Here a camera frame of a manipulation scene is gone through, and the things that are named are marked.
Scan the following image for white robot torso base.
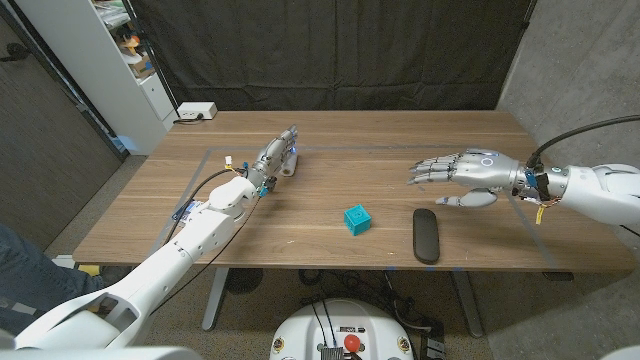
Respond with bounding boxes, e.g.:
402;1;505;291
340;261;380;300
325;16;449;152
269;298;415;360

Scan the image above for teal plastic block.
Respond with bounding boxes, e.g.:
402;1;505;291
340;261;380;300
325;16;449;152
343;203;373;237

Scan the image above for white power strip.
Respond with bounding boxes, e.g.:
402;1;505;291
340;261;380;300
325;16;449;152
177;101;219;121

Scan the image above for white shelf cabinet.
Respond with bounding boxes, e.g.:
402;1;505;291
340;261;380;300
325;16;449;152
14;0;180;156

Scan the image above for black door handle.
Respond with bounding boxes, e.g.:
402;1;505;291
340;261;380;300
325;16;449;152
0;42;31;64

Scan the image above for black glasses case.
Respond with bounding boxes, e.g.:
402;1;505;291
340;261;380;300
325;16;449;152
412;207;441;266

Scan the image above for person's leg in jeans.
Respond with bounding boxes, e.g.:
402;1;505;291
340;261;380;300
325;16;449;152
0;222;105;336

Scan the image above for black power adapter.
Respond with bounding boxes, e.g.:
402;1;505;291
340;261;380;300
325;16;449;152
422;319;447;360

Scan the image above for grey metal table leg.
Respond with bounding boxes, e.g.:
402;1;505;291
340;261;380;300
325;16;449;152
201;267;231;332
449;269;485;339

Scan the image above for yellow toy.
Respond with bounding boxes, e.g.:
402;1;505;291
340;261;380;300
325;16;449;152
118;33;142;56

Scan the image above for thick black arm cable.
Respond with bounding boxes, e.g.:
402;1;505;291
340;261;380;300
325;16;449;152
162;167;249;247
525;114;640;169

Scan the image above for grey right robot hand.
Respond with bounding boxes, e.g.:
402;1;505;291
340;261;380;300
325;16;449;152
407;148;529;209

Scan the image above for white thread spool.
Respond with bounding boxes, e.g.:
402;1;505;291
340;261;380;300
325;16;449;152
279;151;300;178

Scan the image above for cardboard box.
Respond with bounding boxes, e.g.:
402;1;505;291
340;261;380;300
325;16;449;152
130;53;156;79

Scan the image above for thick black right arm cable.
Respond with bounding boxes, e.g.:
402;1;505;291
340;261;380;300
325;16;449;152
525;114;640;169

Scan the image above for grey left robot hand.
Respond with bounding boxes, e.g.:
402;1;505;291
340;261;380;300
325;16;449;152
245;124;300;198

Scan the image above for black fabric backdrop curtain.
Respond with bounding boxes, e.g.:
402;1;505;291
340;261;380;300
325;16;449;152
128;0;539;112

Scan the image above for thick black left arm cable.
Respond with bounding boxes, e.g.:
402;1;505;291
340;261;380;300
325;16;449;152
162;167;249;247

